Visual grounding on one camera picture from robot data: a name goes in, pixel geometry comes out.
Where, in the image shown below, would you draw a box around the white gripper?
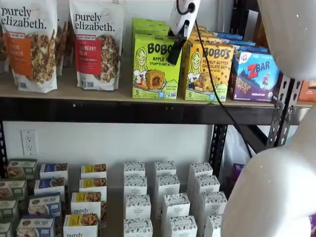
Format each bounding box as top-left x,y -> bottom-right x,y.
169,0 -> 201,64

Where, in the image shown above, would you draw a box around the green Bobo's apple pie box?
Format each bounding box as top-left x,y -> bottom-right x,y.
131,17 -> 171,27
132,34 -> 183,100
132,22 -> 173,31
132,26 -> 176,38

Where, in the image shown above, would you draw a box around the blue Zbar snack box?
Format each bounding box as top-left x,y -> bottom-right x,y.
229,50 -> 282,102
214,31 -> 244,42
232,45 -> 270,55
226,39 -> 257,48

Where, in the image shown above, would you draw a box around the wooden shelf board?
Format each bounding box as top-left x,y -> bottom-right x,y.
295,100 -> 316,109
0,65 -> 282,106

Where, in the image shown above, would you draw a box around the white patterned pantry box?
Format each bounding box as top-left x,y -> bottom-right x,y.
204,213 -> 224,237
199,191 -> 228,215
157,174 -> 180,197
124,175 -> 148,197
125,194 -> 152,220
194,174 -> 221,196
123,218 -> 153,237
169,215 -> 198,237
123,161 -> 146,178
154,161 -> 177,177
189,162 -> 213,178
162,193 -> 191,219

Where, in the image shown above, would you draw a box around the purple snack box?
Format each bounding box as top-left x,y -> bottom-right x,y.
232,162 -> 245,185
308,213 -> 316,235

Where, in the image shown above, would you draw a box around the orange snack box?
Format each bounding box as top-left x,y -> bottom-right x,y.
297,79 -> 316,102

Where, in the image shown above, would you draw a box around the yellow label granola box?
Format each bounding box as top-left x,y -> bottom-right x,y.
80,163 -> 107,180
71,192 -> 102,215
79,177 -> 107,198
63,213 -> 99,237

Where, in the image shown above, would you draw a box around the blue label oatmeal box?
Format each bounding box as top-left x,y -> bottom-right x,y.
39,162 -> 69,183
28,194 -> 62,218
34,177 -> 66,198
16,217 -> 55,237

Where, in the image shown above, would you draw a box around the green label oatmeal box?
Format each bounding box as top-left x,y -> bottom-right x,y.
7,158 -> 38,181
0,221 -> 14,237
0,199 -> 19,223
0,179 -> 28,202

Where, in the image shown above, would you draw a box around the granola bag red label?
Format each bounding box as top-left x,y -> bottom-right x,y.
68,0 -> 125,91
56,0 -> 78,76

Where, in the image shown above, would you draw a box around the black metal shelving rack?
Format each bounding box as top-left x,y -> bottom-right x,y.
292,79 -> 316,126
0,0 -> 303,178

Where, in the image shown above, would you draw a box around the white plastic sheet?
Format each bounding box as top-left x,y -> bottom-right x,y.
222,125 -> 254,171

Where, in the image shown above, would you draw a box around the granola bag orange label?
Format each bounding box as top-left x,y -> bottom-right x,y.
0,0 -> 59,94
0,23 -> 10,74

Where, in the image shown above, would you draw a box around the white patterned cartons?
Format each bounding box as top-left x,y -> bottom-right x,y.
0,158 -> 223,237

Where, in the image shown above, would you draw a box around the black cable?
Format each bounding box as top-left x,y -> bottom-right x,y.
175,0 -> 254,158

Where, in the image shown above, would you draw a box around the white wall outlet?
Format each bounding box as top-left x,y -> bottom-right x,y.
20,129 -> 38,157

